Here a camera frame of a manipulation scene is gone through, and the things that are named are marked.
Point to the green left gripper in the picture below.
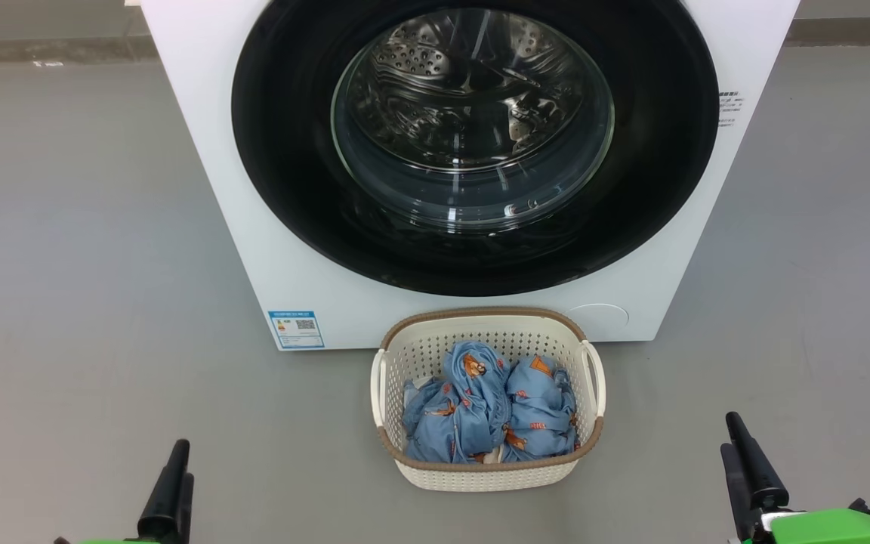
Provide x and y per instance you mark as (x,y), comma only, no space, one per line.
(118,542)

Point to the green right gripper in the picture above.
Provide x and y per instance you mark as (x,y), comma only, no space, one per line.
(828,529)

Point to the washing machine door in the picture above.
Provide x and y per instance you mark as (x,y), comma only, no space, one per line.
(284,151)

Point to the white front-load washing machine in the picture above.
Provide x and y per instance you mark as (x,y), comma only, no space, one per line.
(193,151)

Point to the perforated steel washer drum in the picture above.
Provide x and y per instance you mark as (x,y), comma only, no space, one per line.
(435,83)

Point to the blue energy label sticker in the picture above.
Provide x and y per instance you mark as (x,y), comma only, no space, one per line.
(295,330)

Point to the round white filter cover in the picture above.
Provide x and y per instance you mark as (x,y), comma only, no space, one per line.
(597,316)

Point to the cream perforated laundry basket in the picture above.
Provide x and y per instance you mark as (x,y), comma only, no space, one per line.
(480,477)

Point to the small printed text sticker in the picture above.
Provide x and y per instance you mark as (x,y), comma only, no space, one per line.
(729,107)

